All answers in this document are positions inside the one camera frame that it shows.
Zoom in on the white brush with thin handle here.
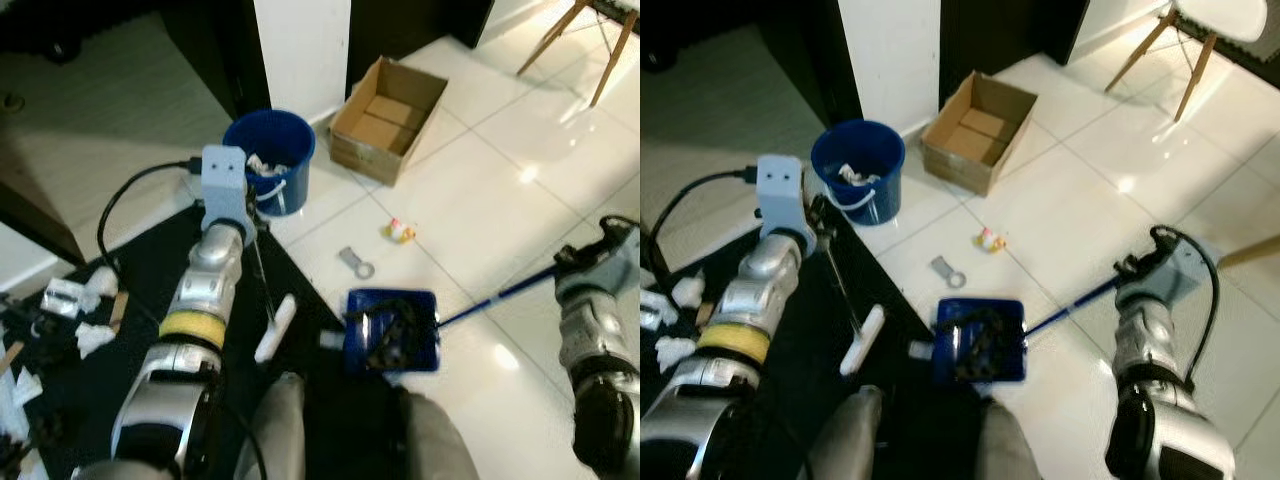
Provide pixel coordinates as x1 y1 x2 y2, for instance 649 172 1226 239
822 235 887 377
250 235 298 364

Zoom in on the blue long-handled dustpan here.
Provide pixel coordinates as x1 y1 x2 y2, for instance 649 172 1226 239
932 275 1129 386
343 262 566 376

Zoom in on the black plastic cable chain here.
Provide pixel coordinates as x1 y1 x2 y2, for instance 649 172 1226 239
945 308 1013 379
355 298 426 369

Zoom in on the black floor mat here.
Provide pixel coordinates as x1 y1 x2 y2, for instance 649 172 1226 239
0 205 401 480
640 215 991 480

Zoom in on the blue plastic bucket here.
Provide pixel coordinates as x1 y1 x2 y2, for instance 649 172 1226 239
222 108 317 216
810 120 907 226

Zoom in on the open cardboard box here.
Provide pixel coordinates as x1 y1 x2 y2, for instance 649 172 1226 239
328 57 449 188
920 70 1039 198

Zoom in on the white chair with wooden legs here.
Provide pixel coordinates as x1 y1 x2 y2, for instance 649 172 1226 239
1105 0 1271 123
517 0 641 109

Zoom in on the grey left robot leg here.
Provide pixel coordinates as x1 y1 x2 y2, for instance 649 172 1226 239
805 385 886 480
235 372 306 480

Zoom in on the grey robot leg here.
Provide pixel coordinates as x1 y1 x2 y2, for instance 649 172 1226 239
975 400 1046 480
235 372 306 480
805 385 886 480
400 390 481 480

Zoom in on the grey right robot leg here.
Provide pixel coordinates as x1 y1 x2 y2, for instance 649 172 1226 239
975 400 1046 480
400 390 481 480

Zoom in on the black foam puzzle mat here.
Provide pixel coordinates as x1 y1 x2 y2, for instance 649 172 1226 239
1235 35 1280 76

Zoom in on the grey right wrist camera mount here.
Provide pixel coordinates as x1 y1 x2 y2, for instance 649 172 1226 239
1145 238 1216 311
590 225 641 296

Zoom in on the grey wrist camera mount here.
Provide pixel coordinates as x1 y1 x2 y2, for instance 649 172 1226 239
590 225 641 296
200 145 256 236
1145 238 1216 311
757 155 813 246

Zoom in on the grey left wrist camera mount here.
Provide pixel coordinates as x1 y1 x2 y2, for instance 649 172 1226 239
757 155 813 246
200 145 256 236

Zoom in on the grey metal ring tag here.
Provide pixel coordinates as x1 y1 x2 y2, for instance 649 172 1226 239
930 256 967 290
338 247 376 280

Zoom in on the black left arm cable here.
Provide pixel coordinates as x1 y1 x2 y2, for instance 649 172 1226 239
97 160 206 266
650 167 763 291

